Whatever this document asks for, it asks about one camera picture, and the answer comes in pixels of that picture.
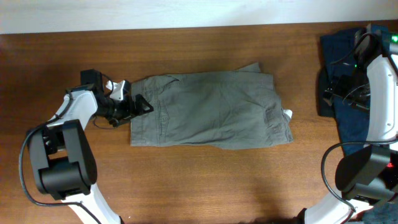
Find grey shorts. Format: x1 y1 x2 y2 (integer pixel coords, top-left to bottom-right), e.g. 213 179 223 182
131 63 294 150

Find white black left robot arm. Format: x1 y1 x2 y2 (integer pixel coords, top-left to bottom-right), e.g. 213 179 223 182
19 69 154 223

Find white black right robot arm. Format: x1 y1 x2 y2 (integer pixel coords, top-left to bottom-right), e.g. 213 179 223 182
297 24 397 223

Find navy blue folded garment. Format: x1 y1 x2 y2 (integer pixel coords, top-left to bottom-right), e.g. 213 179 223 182
320 28 369 142

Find black garment under stack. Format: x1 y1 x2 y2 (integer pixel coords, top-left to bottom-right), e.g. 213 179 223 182
316 67 335 118

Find dark teal garment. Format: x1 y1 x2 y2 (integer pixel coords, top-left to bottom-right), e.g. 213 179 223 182
362 203 398 224

